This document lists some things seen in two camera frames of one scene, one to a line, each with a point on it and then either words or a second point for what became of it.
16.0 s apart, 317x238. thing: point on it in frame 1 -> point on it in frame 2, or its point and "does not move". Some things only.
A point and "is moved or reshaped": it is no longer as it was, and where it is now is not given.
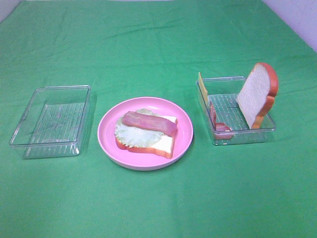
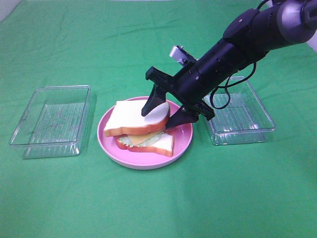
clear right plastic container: [226, 123] does not move
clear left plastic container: [54, 123] does not move
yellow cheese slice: [203, 88] is moved or reshaped
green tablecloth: [129, 49] does not move
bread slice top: [256, 98] -> [127, 117]
